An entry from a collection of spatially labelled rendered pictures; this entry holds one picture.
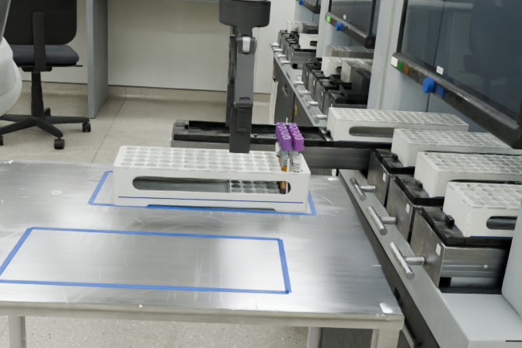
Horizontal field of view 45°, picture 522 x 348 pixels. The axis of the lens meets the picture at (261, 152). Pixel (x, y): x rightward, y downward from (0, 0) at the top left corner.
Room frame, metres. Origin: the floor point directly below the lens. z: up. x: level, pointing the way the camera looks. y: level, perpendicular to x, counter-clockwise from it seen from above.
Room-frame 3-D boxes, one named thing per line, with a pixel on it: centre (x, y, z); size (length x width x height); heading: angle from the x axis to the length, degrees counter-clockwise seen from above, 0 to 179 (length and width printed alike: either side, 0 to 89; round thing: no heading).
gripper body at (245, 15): (0.93, 0.04, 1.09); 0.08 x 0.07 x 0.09; 7
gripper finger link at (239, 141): (0.86, 0.03, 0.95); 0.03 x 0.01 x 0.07; 97
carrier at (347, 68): (1.92, -0.25, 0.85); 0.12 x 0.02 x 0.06; 7
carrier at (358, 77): (1.76, -0.27, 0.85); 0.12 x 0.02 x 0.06; 6
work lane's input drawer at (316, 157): (1.34, -0.12, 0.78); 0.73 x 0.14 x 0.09; 96
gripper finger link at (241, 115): (0.84, 0.03, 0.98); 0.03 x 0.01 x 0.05; 7
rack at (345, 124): (1.36, -0.30, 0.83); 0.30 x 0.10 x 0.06; 96
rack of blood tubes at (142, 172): (0.93, 0.07, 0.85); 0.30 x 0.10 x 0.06; 97
